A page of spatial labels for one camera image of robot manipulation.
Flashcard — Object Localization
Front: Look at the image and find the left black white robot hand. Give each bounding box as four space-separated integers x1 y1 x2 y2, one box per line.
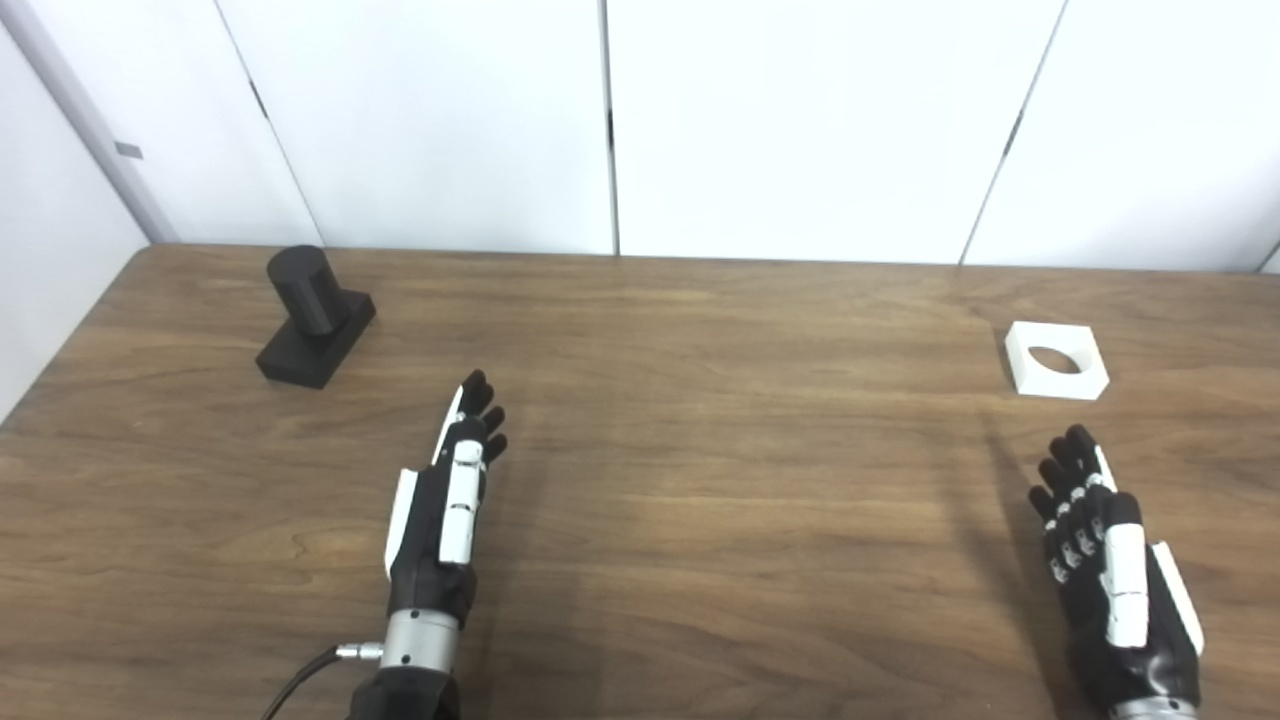
384 369 509 629

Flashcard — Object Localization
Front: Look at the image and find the grey partition post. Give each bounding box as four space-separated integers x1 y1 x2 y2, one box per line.
0 0 181 244

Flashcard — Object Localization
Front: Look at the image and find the black peg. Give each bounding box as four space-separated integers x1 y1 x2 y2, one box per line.
255 245 377 390

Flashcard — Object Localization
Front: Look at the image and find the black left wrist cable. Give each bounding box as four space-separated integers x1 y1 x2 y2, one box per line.
262 643 386 720

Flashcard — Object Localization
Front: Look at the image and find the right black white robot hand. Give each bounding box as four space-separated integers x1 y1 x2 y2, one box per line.
1028 424 1205 706

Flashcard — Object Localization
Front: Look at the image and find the white square piece with hole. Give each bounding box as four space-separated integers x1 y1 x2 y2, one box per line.
1004 321 1111 401

